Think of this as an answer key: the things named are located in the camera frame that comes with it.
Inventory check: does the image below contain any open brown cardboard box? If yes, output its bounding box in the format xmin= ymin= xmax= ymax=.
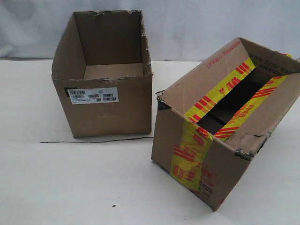
xmin=52 ymin=10 xmax=153 ymax=138

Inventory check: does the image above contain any cardboard box with yellow tape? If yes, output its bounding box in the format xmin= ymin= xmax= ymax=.
xmin=151 ymin=37 xmax=300 ymax=210

